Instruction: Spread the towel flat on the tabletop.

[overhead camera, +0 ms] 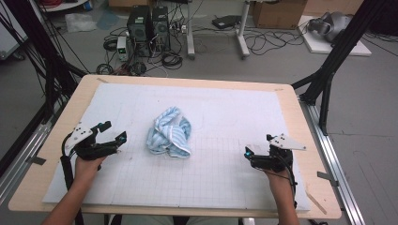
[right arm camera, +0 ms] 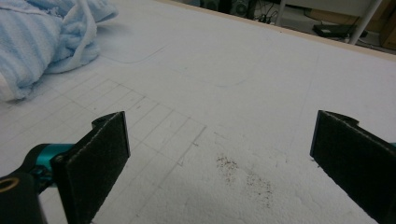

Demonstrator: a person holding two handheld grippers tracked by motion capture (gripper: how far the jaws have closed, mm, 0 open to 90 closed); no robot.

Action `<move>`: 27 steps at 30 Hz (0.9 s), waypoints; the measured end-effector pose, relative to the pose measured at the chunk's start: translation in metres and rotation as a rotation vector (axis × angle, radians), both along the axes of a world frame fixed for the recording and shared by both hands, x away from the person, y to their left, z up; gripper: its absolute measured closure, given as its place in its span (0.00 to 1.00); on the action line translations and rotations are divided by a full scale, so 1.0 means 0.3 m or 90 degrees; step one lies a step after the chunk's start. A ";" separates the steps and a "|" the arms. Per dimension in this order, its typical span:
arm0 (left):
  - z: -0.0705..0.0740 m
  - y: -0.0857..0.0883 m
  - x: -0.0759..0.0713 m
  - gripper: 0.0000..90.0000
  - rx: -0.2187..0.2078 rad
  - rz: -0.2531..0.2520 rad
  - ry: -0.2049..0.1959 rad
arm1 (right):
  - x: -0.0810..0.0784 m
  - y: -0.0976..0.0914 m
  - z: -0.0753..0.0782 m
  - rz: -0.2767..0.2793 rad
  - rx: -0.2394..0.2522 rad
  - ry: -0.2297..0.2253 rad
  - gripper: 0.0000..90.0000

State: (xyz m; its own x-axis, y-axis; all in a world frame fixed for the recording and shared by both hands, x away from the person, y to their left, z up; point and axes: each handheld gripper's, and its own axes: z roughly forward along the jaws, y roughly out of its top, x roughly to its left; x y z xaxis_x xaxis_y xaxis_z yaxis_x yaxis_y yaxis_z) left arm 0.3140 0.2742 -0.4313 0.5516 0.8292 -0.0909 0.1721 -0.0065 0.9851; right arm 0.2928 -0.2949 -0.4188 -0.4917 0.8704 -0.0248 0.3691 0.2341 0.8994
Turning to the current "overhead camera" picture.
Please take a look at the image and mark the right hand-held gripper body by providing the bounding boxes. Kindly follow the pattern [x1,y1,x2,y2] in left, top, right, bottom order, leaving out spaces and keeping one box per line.
[250,133,307,173]

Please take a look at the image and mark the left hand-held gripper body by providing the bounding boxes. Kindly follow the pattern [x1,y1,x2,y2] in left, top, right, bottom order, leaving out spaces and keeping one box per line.
[64,122,111,161]

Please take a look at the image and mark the blue striped towel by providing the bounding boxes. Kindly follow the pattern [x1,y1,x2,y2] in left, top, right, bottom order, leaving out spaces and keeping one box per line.
[145,106,192,158]

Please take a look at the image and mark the person's right hand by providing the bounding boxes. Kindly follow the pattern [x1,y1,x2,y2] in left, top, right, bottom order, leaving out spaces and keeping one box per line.
[265,168,295,190]

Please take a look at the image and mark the person's left hand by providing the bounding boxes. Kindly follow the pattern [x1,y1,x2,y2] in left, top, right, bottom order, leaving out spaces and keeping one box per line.
[72,156,107,188]

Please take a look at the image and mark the black tape piece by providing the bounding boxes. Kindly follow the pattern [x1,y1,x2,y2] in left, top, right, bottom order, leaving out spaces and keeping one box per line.
[26,155,47,166]

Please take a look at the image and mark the grey tape piece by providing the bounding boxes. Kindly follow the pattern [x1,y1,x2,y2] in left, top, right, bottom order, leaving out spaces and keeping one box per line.
[316,171,340,188]

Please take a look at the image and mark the thin wooden strip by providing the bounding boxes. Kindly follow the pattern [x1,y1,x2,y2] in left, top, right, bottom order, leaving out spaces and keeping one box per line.
[305,190,329,216]

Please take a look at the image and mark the white power supply unit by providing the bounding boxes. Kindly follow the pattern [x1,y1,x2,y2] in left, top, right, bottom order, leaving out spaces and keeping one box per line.
[116,36,129,62]

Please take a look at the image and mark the white grid mat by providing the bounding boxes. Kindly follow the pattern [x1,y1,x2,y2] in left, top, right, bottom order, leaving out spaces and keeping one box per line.
[41,82,312,212]

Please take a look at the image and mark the large black computer tower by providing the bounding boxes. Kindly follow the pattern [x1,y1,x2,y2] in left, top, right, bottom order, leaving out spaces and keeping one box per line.
[126,5,153,58]

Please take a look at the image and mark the white floor board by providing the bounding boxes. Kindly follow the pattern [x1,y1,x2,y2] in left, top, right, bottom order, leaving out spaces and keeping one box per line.
[297,14,373,57]

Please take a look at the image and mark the white desk leg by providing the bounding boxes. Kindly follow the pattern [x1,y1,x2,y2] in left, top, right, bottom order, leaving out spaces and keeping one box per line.
[236,0,252,60]
[186,0,197,60]

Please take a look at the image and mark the clear plastic bag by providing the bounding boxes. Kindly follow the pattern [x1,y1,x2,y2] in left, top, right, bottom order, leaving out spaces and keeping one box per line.
[64,12,98,34]

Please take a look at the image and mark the slim black computer tower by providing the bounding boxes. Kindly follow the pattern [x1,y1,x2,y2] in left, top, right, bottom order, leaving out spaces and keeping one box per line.
[151,6,172,53]

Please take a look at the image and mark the brown cardboard box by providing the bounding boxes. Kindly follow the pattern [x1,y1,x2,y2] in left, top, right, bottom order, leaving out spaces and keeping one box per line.
[253,0,309,31]

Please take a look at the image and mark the black flat box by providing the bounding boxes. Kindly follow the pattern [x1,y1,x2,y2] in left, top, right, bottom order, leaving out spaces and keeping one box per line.
[211,14,242,30]

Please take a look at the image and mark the grey headset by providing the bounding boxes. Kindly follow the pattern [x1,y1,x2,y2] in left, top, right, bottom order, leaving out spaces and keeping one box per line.
[306,11,353,43]

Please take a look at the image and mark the white cabinet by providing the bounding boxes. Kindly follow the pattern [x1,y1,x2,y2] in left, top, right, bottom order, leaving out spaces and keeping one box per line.
[0,0,30,61]

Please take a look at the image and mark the black sleeved gripper cable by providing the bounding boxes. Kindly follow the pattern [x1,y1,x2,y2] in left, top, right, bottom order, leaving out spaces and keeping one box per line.
[60,132,84,225]

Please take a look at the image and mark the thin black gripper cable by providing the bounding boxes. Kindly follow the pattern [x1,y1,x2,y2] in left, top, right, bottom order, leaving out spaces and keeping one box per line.
[275,153,299,210]

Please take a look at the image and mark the aluminium rail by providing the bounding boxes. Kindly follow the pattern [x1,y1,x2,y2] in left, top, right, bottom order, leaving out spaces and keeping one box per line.
[298,97,367,225]
[0,121,54,204]

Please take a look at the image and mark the coiled black floor cable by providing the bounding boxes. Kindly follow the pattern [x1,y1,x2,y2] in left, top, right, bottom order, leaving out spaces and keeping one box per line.
[161,51,184,70]

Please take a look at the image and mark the tangle of black floor cables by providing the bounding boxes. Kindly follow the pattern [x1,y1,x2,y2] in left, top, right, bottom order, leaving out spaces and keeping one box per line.
[243,26,306,57]

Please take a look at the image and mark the black metal frame post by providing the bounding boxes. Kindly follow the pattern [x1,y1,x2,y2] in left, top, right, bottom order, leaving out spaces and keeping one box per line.
[290,0,389,136]
[3,0,89,124]

